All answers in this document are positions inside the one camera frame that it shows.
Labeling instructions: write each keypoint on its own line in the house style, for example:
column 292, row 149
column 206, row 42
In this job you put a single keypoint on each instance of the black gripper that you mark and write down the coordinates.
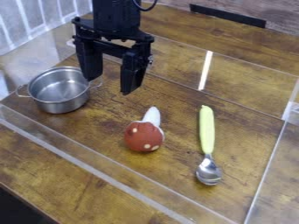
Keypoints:
column 130, row 43

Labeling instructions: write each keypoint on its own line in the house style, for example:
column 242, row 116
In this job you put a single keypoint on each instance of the small steel pot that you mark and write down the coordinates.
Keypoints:
column 59, row 89

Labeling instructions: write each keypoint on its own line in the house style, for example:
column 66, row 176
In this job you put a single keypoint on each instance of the green handled metal spoon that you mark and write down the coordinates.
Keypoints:
column 207, row 172

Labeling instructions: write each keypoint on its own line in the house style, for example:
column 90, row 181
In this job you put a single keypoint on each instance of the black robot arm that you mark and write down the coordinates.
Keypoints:
column 118, row 15

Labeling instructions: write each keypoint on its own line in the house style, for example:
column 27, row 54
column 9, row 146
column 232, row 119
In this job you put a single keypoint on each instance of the clear acrylic stand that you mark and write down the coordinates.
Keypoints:
column 70, row 43

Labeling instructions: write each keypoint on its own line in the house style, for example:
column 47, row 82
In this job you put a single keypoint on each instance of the red white toy mushroom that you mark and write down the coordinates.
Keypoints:
column 143, row 134

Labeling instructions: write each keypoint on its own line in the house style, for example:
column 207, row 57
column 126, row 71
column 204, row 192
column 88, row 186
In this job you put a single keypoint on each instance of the black bar on table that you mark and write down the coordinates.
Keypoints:
column 228, row 16

